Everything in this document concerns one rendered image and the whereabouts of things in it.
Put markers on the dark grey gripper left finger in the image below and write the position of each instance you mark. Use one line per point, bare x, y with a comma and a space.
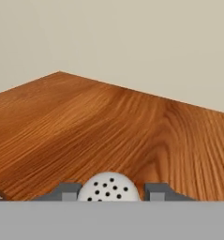
67, 190

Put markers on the white shaker with holes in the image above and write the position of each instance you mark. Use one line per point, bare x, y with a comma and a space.
108, 189

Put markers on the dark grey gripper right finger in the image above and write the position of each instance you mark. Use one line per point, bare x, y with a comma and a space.
158, 190

